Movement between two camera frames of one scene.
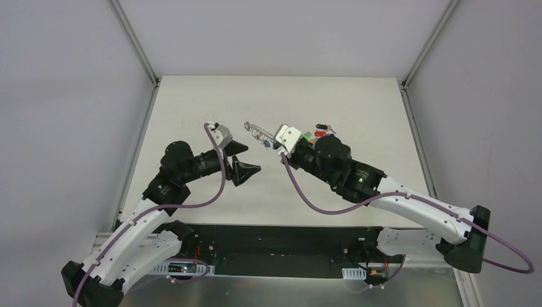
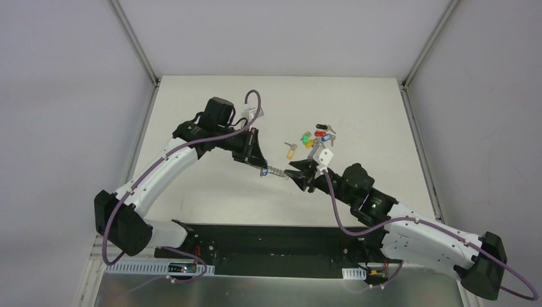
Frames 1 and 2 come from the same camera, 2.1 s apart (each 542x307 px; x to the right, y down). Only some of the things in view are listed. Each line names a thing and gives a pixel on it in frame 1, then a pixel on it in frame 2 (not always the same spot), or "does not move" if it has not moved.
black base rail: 283,251 does not move
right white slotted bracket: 357,273 does not move
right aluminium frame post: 438,29 does not move
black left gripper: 231,160 to 250,146
